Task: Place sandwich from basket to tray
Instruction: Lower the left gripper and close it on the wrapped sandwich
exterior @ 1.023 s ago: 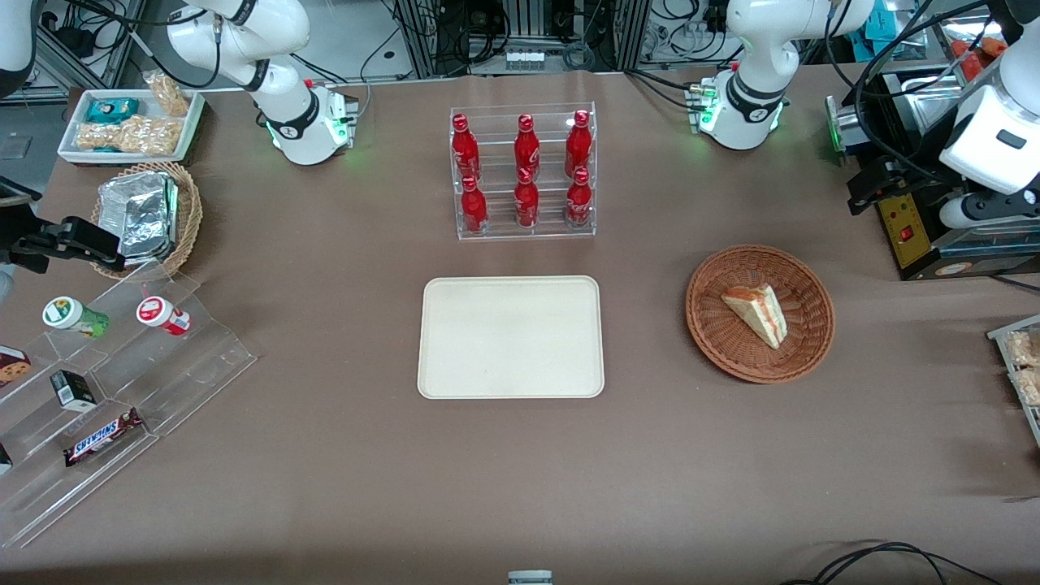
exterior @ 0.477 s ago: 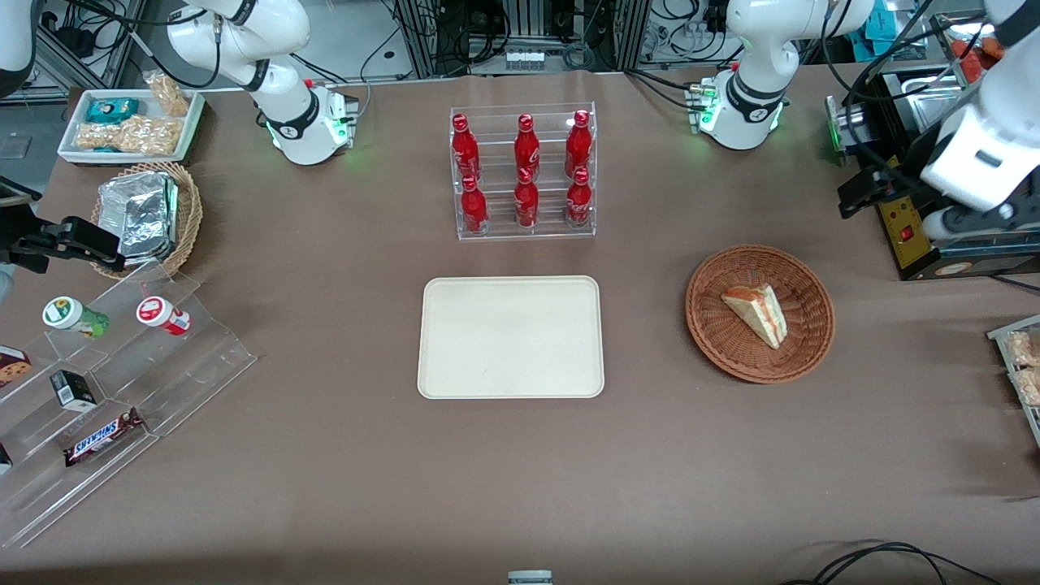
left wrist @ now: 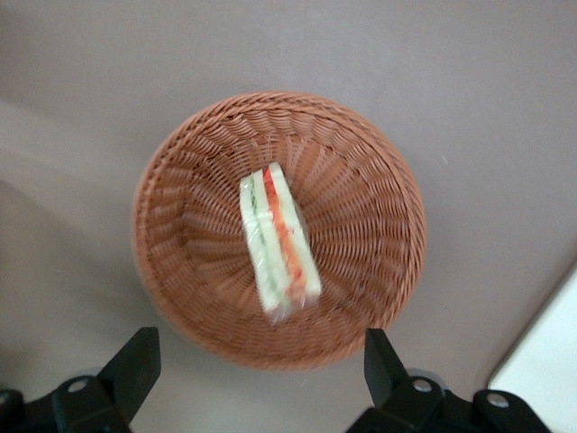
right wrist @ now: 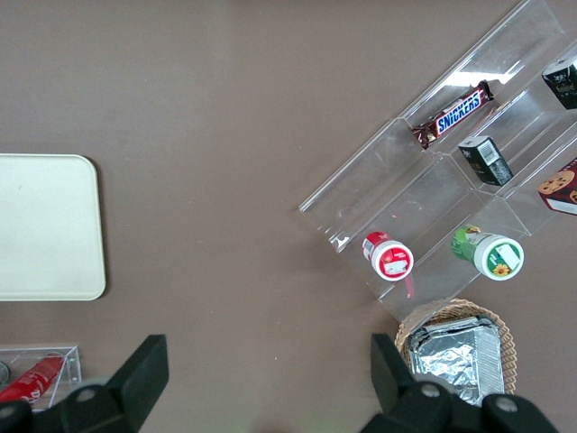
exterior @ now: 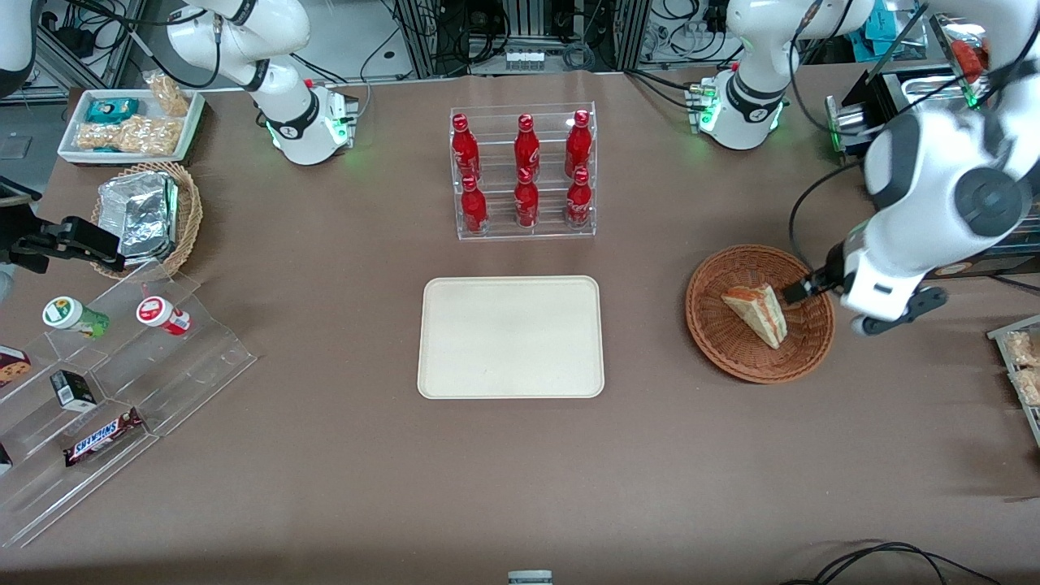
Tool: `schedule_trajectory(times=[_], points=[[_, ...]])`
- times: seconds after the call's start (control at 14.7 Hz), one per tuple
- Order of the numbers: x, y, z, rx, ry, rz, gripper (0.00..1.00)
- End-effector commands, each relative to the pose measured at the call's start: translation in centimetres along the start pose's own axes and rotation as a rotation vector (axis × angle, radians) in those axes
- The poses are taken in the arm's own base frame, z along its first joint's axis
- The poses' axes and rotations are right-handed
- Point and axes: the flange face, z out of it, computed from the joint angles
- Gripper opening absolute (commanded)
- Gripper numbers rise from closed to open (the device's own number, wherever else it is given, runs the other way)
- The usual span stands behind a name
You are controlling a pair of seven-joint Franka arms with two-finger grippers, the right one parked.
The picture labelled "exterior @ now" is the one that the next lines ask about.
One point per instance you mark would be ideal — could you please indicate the green lidded drink cup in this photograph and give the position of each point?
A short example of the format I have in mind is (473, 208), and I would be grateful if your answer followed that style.
(69, 314)

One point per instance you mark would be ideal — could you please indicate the red cola bottle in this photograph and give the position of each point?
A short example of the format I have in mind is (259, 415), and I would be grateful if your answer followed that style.
(578, 203)
(526, 150)
(578, 146)
(526, 203)
(474, 210)
(464, 150)

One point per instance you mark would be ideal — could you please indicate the clear rice cracker pack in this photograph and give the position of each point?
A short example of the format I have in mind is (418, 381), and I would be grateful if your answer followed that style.
(1024, 349)
(1030, 388)

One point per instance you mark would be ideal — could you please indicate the clear bag of nuts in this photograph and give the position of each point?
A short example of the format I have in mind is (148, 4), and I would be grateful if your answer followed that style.
(169, 93)

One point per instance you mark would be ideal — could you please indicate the light wicker basket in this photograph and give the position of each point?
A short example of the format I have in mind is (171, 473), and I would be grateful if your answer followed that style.
(191, 211)

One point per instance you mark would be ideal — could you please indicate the clear acrylic bottle rack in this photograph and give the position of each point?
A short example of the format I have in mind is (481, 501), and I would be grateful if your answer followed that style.
(552, 231)

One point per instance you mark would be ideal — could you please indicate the red lidded drink cup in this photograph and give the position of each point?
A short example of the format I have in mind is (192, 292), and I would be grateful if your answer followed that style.
(158, 313)

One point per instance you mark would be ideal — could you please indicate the aluminium frame rack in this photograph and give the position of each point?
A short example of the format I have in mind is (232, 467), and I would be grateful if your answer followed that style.
(422, 36)

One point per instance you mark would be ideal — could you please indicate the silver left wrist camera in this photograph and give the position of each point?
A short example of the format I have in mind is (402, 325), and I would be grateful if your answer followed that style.
(898, 313)

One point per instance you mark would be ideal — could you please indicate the white snack tray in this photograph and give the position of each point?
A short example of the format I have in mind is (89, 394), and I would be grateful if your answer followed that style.
(191, 130)

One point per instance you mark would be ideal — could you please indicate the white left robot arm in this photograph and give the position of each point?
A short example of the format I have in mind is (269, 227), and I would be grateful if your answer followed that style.
(751, 101)

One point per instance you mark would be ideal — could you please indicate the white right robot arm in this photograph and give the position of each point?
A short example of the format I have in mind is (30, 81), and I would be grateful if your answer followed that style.
(296, 122)

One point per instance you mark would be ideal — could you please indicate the white tray with rice crackers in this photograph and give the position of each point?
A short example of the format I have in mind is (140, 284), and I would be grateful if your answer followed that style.
(1003, 333)

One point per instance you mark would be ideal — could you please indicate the clear acrylic stepped shelf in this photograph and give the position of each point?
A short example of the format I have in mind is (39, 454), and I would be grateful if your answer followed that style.
(187, 382)

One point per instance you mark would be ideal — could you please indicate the beige rectangular serving tray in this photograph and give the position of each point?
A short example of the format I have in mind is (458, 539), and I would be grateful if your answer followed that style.
(510, 337)

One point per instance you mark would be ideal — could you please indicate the small black carton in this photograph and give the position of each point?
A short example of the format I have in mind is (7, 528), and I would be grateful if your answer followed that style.
(73, 390)

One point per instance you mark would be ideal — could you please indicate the triangular sandwich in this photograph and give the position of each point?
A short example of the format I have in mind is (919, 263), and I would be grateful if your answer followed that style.
(760, 313)

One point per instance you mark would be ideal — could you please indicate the grey device at table edge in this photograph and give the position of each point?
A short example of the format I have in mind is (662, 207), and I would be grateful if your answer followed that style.
(530, 578)

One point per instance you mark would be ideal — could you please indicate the dark packet at shelf edge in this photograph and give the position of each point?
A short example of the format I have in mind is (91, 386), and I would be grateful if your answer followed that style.
(4, 459)

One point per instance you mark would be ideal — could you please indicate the round brown wicker basket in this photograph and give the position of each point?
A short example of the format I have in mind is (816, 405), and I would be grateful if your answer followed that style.
(735, 349)

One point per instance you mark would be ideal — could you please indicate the teal snack packet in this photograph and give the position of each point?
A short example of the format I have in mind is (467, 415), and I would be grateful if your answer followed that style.
(112, 110)

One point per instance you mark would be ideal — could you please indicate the brown Snickers bar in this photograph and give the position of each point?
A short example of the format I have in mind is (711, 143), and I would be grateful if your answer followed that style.
(101, 439)

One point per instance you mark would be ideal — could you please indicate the silver foil pack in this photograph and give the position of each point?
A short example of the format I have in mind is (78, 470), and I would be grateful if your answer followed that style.
(166, 248)
(134, 207)

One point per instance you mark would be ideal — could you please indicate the cookie box with red top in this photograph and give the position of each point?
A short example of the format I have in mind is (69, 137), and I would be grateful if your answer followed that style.
(12, 367)

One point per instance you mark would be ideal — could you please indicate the clear bag of puffed snack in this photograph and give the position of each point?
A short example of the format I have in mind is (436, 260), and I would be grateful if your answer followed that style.
(134, 136)

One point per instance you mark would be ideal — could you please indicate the white power strip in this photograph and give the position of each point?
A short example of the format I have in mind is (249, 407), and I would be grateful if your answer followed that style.
(524, 58)

